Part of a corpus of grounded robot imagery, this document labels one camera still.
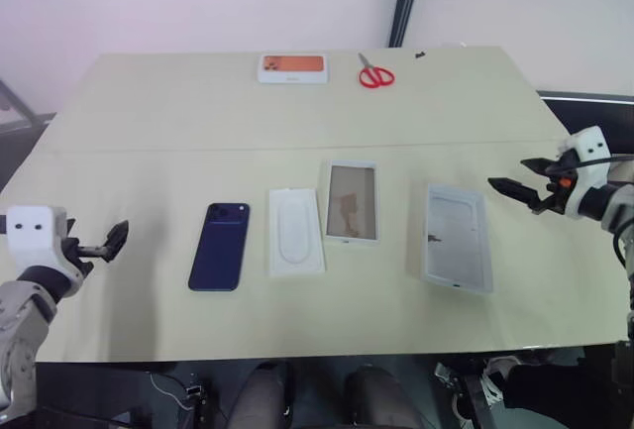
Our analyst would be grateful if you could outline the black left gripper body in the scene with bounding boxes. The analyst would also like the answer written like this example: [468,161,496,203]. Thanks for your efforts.
[57,218,108,281]

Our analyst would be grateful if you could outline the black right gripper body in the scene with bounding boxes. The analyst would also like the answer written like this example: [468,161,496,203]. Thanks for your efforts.
[531,159,579,216]

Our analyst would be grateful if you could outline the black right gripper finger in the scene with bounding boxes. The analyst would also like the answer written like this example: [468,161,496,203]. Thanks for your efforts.
[519,157,564,178]
[487,176,542,210]

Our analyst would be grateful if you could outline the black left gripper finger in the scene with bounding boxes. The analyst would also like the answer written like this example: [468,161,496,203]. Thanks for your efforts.
[104,219,131,248]
[100,238,125,263]

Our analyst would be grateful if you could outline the white plastic container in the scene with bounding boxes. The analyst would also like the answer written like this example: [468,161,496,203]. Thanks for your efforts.
[323,160,382,248]

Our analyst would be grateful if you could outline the white box with orange phone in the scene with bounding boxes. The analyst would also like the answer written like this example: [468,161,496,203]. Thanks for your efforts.
[256,53,330,86]

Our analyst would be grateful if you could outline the dark blue smartphone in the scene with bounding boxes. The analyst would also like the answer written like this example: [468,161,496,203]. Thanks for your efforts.
[187,202,252,293]

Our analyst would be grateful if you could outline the white paper insert tray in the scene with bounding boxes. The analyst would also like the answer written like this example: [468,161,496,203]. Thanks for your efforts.
[268,187,328,278]

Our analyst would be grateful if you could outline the dark rounded shape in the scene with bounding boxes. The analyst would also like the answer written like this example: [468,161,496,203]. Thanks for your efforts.
[230,361,294,429]
[343,364,423,429]

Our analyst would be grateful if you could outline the dark vertical pole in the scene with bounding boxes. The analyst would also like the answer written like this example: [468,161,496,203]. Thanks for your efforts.
[387,0,428,49]

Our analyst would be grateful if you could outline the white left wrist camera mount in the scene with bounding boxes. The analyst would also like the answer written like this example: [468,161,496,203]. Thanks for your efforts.
[5,205,85,296]

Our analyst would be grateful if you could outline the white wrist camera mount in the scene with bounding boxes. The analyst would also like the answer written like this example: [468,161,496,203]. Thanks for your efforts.
[555,126,611,218]
[5,205,85,296]

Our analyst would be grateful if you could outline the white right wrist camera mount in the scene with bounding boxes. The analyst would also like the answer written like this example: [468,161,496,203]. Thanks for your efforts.
[555,126,611,218]

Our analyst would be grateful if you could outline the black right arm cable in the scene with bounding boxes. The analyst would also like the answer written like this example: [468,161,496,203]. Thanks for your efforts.
[559,154,634,344]

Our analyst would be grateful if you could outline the grey metal frame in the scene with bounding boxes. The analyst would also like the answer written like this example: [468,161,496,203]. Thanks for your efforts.
[0,78,58,139]

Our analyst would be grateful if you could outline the black stand with cable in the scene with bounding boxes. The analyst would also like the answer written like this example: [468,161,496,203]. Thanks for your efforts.
[148,372,209,429]

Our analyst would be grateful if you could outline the red handled scissors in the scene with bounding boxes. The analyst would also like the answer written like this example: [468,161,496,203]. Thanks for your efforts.
[357,52,396,89]

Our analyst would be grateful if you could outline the white and black bracket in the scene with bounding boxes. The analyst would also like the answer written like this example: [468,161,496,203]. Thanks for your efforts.
[433,355,521,423]

